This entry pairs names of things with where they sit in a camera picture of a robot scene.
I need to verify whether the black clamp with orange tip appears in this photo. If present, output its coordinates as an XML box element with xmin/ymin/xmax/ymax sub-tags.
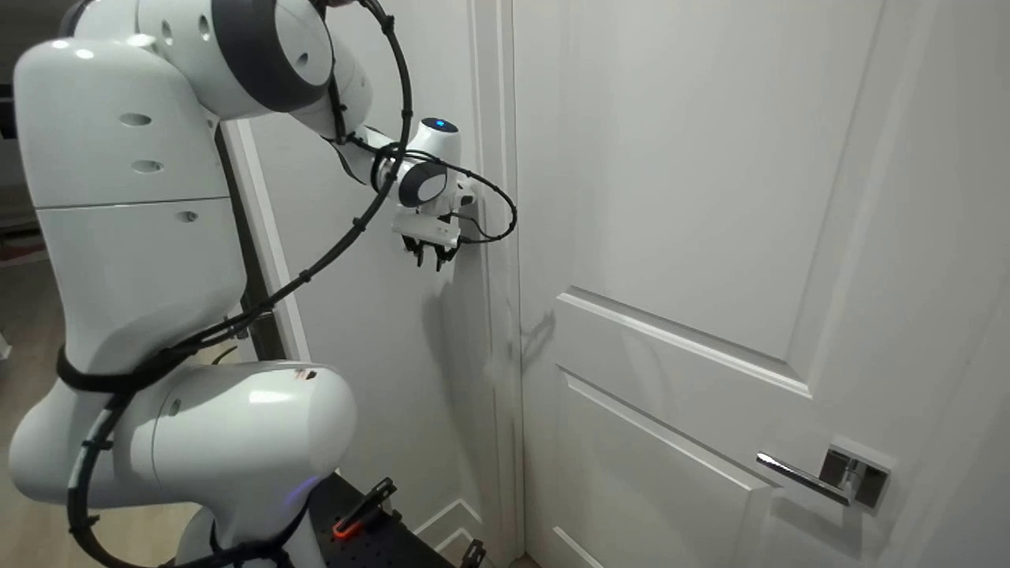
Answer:
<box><xmin>331</xmin><ymin>476</ymin><xmax>398</xmax><ymax>542</ymax></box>

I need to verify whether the white panelled door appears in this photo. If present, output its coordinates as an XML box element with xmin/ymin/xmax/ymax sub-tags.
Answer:
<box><xmin>511</xmin><ymin>0</ymin><xmax>1010</xmax><ymax>568</ymax></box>

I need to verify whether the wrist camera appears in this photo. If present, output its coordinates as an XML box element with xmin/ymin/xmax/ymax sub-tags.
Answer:
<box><xmin>391</xmin><ymin>211</ymin><xmax>463</xmax><ymax>247</ymax></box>

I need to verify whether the silver door handle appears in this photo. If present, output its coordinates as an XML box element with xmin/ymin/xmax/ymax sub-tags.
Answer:
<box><xmin>755</xmin><ymin>440</ymin><xmax>893</xmax><ymax>515</ymax></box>

